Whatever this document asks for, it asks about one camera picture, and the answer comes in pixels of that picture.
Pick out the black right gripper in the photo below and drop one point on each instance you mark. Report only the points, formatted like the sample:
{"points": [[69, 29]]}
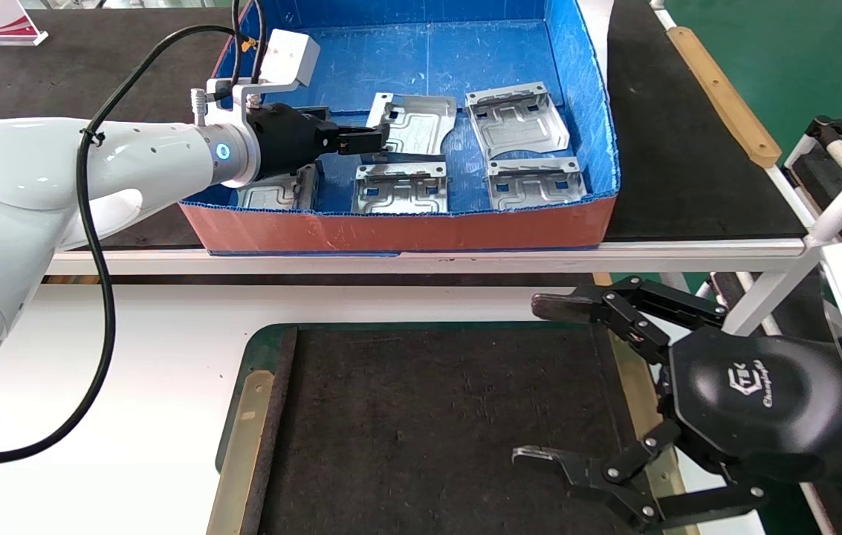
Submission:
{"points": [[755, 401]]}

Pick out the large black table mat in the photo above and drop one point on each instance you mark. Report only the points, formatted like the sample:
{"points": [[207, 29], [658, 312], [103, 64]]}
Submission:
{"points": [[688, 148]]}

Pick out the white metal table frame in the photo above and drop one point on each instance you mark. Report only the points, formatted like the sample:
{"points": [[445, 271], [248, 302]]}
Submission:
{"points": [[391, 261]]}

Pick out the silver camera mount bracket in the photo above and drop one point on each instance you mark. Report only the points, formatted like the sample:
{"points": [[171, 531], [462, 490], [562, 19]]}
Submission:
{"points": [[231, 100]]}

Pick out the stamped grey metal bracket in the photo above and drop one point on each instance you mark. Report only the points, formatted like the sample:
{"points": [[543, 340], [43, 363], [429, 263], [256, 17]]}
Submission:
{"points": [[400, 192], [517, 122], [279, 195], [420, 119], [536, 186]]}

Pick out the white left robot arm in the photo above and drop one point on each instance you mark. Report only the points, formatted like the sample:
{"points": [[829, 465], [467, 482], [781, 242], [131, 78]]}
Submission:
{"points": [[19, 186]]}

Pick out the black tube connector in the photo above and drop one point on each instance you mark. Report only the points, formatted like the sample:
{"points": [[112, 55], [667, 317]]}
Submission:
{"points": [[826, 132]]}

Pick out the green rubber mat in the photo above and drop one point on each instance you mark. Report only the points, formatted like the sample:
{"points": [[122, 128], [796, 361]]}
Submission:
{"points": [[264, 345]]}

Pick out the long tan edge strip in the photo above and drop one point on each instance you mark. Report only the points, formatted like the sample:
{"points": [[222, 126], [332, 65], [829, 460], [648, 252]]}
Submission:
{"points": [[725, 96]]}

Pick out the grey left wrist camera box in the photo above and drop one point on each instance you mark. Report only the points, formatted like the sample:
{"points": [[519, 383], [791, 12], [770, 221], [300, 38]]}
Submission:
{"points": [[288, 58]]}

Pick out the brass mat edge strip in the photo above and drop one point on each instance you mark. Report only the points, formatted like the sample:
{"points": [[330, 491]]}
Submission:
{"points": [[632, 386], [242, 446]]}

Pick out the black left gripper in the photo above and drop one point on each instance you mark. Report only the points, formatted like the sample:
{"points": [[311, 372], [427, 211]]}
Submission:
{"points": [[290, 141]]}

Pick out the blue corrugated plastic box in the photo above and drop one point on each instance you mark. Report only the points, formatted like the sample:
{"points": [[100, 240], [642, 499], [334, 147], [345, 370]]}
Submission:
{"points": [[465, 52]]}

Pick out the black work mat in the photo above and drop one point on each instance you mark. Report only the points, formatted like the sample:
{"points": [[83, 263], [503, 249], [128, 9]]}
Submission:
{"points": [[428, 416]]}

